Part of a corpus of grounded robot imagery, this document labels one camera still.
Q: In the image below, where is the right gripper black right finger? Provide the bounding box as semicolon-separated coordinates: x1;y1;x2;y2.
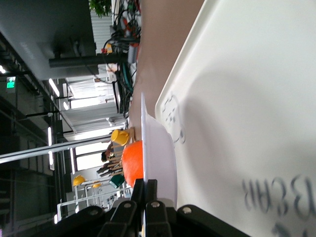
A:
145;179;250;237

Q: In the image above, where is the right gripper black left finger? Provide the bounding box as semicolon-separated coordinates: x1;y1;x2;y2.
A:
55;179;145;237

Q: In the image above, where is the orange mandarin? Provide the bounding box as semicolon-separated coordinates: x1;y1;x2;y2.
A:
121;140;144;188

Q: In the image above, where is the white round plate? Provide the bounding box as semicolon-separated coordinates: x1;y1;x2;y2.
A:
140;92;179;209

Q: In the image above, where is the dark green cup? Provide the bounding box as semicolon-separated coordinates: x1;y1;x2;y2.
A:
109;174;126;189

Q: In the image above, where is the wooden drying rack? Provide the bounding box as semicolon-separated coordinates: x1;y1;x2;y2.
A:
106;127;136;177

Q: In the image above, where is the seated person in background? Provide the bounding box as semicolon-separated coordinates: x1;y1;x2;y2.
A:
100;143;117;173

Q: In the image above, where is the cream tray with bear print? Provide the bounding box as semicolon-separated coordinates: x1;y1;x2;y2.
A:
155;0;316;237

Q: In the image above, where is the brown table cover mat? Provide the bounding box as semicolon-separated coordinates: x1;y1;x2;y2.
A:
124;0;205;143

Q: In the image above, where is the white metal shelf frame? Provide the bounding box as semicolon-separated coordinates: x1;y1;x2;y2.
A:
57;182;131;218

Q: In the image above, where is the yellow cup with handle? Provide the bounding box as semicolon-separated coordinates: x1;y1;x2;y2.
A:
110;129;130;146

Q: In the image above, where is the black cable bundle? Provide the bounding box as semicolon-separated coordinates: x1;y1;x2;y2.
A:
98;0;143;119

